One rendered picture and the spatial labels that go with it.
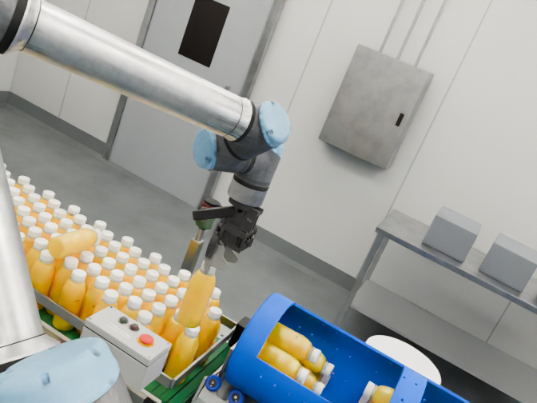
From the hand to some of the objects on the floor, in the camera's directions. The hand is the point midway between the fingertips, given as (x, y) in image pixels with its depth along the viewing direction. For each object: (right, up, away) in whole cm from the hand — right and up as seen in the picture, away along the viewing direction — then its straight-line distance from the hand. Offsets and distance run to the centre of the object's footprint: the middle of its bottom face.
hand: (209, 265), depth 143 cm
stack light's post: (-51, -94, +95) cm, 143 cm away
